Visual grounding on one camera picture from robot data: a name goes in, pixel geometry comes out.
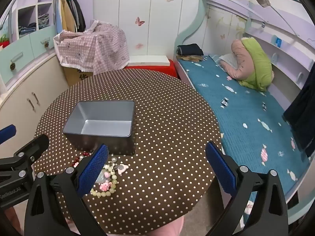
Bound mint bunk bed frame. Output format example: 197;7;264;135
173;0;315;227

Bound blue candy-print mattress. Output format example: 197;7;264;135
176;55;312;227

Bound folded jeans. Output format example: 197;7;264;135
18;13;51;35

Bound silver handrail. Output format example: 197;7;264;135
0;5;13;30

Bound cardboard box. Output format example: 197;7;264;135
63;65;94;87

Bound dark red bead bracelet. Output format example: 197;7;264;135
72;152;93;168

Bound dark hanging garment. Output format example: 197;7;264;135
283;63;315;158

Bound folded dark clothes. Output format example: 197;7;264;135
177;43;204;57

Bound pale green bead bracelet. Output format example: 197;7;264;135
91;163;119;197

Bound white wardrobe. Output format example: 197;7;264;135
94;0;201;62

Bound white board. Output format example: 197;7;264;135
125;55;170;67

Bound mint drawer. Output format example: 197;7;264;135
30;26;56;52
0;39;33;79

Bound brown fringed scarf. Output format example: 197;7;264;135
177;55;205;62

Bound green and pink quilt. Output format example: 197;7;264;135
220;37;275;92

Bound round brown polka-dot table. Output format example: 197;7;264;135
33;69;223;235

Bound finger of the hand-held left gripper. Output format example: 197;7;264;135
0;125;17;141
15;134;50;163

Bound pink checked cloth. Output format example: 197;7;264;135
54;20;130;72

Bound grey metal tin box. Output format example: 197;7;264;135
63;100;137;156

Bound white pillow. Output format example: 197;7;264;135
219;53;239;69

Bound row of hanging clothes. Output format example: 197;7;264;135
53;0;86;33

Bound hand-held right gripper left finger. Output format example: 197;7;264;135
24;144;109;236

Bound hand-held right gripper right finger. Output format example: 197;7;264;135
205;141;289;236

